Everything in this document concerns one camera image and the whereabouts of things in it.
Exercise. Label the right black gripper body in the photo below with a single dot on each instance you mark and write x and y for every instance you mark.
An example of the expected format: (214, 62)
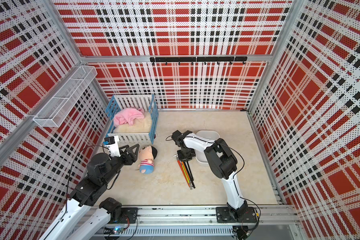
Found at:
(186, 153)

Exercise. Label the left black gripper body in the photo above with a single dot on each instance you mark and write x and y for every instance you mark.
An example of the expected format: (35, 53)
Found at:
(125, 159)

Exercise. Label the orange sleeve hex key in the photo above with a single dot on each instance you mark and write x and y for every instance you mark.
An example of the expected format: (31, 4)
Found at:
(187, 176)

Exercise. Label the red sleeve hex key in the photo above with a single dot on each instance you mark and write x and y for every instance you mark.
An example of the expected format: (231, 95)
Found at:
(178, 161)

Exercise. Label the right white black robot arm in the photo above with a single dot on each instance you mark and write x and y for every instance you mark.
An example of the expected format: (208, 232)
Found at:
(222, 163)

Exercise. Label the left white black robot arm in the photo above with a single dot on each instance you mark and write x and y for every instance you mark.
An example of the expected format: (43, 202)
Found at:
(102, 171)

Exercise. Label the white plastic storage box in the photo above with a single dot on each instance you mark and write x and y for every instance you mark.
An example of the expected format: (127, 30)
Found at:
(211, 136)

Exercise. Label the plush doll striped hat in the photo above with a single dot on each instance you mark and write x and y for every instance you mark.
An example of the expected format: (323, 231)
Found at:
(146, 158)

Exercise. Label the cream fluffy mattress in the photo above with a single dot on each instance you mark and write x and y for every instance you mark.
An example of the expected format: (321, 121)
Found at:
(140, 126)

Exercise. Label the blue white toy crib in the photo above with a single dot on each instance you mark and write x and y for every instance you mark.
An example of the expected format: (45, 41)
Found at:
(146, 102)

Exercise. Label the pink plush blanket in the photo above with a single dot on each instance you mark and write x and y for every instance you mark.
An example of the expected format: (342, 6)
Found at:
(128, 116)

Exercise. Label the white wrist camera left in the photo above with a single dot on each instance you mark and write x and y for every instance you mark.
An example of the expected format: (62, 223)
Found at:
(112, 144)

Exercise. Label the white wire mesh shelf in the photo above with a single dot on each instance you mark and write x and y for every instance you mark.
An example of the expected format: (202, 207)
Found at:
(59, 106)

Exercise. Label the black wall hook rail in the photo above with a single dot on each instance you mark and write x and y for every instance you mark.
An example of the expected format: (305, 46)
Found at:
(196, 59)

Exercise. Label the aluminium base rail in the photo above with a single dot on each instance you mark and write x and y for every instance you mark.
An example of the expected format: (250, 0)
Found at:
(263, 222)

